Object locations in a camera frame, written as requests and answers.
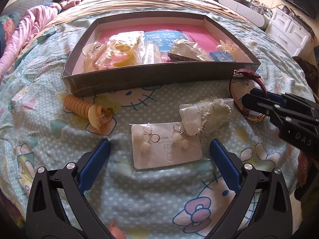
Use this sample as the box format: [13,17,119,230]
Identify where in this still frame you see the white rounded low cabinet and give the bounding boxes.
[218,0,270,29]

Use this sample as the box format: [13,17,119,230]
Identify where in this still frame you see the shallow cardboard box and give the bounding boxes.
[61,10,261,97]

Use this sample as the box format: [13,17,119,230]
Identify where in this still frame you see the clear plastic bag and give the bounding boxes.
[143,38,165,65]

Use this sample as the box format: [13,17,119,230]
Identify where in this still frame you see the bagged yellow bangles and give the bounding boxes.
[96,33,147,69]

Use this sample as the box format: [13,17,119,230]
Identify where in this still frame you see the blue floral pillow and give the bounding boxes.
[0,12,22,45]

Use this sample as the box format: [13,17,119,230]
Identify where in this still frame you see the ribbed spiral hair claw clip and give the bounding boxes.
[62,93,114,135]

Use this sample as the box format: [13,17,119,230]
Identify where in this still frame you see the bagged pearl earring card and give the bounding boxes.
[127,122,203,171]

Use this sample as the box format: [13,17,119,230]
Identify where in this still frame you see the small blue box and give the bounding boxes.
[209,51,236,62]

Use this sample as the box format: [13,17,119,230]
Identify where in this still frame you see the person's right hand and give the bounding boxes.
[296,151,312,187]

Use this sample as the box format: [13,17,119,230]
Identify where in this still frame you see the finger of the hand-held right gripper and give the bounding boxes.
[241,93,287,126]
[250,88,314,110]

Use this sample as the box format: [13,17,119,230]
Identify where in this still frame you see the tan blanket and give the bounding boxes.
[42,0,250,30]

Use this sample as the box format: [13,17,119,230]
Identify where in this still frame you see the pink quilt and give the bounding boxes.
[0,1,61,80]

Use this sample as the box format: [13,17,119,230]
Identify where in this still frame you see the cream hair claw clip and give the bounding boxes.
[82,42,105,72]

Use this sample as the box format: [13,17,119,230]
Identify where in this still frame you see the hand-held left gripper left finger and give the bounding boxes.
[26,138,111,239]

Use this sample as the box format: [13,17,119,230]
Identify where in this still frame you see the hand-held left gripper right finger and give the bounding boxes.
[209,138,292,239]

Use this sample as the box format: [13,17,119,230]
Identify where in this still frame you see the dark brown woven basket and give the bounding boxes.
[292,56,319,95]

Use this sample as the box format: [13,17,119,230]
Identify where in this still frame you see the grey quilted headboard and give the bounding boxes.
[5,0,54,18]

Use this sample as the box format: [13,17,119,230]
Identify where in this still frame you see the person's left hand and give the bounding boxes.
[108,220,127,239]

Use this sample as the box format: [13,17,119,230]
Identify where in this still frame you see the brown strap wristwatch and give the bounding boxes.
[229,68,268,122]

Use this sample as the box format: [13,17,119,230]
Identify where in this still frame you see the cartoon cat printed bedsheet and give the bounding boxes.
[0,12,314,239]

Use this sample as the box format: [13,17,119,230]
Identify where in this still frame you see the clear flower hair clip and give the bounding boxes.
[216,39,240,55]

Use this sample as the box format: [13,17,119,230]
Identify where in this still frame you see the white dresser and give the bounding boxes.
[264,7,314,58]

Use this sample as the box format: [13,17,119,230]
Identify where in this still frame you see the white bag with dark item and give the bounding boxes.
[167,38,212,62]

